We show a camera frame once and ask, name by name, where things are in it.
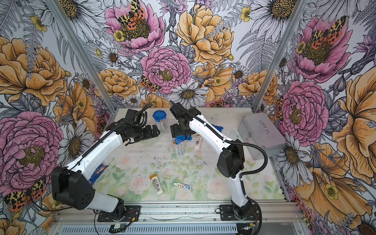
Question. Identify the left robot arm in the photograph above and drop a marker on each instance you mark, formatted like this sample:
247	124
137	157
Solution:
70	184

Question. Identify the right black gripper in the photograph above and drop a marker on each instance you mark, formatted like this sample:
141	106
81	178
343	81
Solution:
175	131

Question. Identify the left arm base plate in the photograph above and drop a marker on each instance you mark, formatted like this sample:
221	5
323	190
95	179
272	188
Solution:
130	214

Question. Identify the white bottle near front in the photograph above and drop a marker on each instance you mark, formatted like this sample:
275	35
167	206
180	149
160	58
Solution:
156	184

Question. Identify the clear plastic cup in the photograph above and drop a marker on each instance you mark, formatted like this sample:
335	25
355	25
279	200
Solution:
162	125
179	148

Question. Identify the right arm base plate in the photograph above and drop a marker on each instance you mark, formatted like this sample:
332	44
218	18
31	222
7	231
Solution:
227	213

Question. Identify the toothpaste tube lower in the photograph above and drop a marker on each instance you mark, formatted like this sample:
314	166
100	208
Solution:
183	186

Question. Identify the blue white packet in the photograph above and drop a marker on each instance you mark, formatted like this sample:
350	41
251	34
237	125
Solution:
97	173

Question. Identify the silver metal case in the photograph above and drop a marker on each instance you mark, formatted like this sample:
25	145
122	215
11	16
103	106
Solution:
259	130

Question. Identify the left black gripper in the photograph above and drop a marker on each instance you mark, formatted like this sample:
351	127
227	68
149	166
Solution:
148	135

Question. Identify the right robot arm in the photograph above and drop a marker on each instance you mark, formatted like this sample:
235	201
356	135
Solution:
231	154

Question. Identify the blue lid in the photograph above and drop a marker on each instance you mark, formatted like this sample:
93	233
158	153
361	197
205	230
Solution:
219	128
179	140
159	115

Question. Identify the white bottle yellow cap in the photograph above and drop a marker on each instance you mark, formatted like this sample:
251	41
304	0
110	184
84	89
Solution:
198	142

